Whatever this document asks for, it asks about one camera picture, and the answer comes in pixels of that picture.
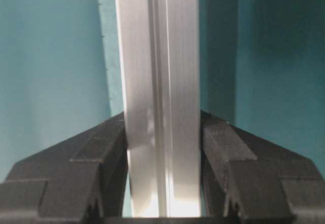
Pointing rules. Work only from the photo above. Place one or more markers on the teal table mat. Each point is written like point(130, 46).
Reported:
point(262, 69)

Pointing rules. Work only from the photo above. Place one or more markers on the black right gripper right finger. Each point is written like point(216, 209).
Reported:
point(247, 179)

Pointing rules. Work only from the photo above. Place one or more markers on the silver metal rail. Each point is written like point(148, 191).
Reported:
point(160, 63)

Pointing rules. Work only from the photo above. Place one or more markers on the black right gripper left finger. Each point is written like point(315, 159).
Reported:
point(75, 181)

